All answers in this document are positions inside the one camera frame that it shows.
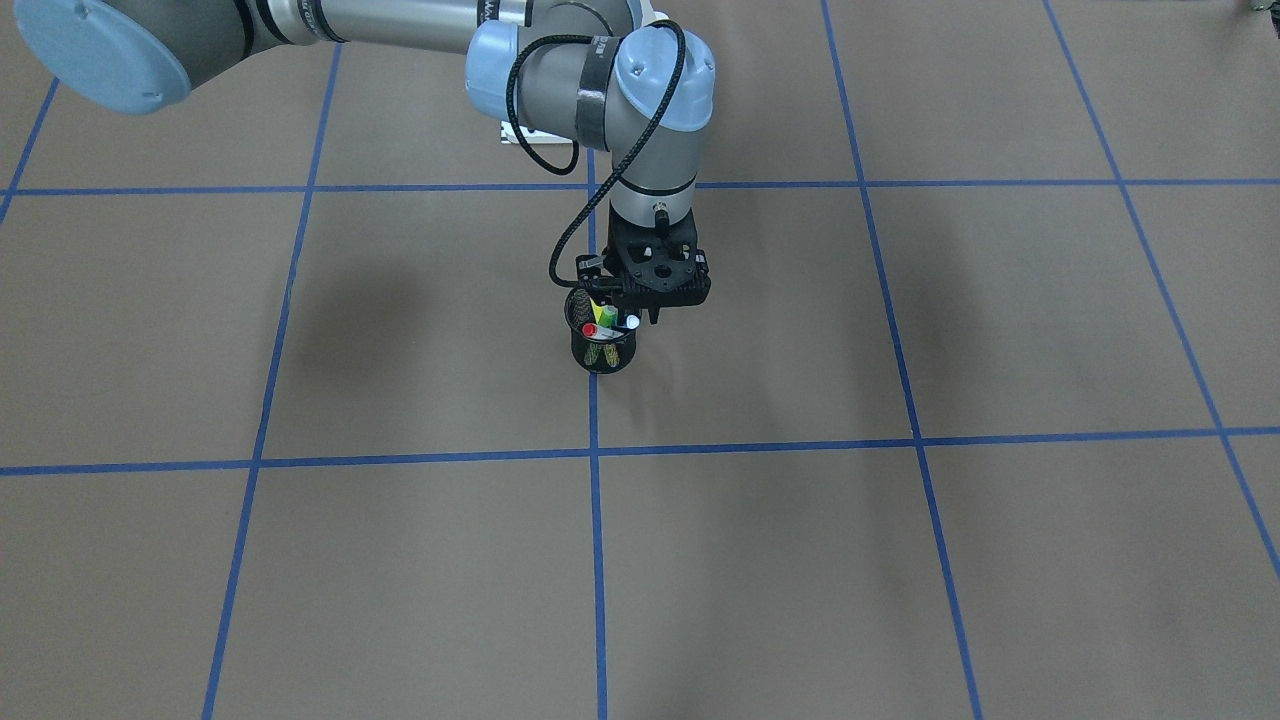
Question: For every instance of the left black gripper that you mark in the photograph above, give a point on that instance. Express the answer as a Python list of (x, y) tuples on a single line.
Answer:
[(655, 315)]

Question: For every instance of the red capped white marker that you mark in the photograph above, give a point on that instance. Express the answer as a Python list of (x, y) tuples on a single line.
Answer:
[(600, 333)]

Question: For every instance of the yellow highlighter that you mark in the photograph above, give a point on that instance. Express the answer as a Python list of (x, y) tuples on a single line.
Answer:
[(605, 315)]

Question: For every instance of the black mesh pen cup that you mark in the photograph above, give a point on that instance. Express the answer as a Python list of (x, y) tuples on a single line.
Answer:
[(596, 357)]

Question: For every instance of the white camera stand base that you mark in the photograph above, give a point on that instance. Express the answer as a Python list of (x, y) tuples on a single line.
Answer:
[(534, 136)]

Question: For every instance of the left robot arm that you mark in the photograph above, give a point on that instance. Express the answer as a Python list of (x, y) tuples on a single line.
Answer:
[(560, 77)]

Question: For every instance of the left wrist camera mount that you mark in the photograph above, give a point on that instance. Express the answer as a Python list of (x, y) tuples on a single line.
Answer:
[(619, 280)]

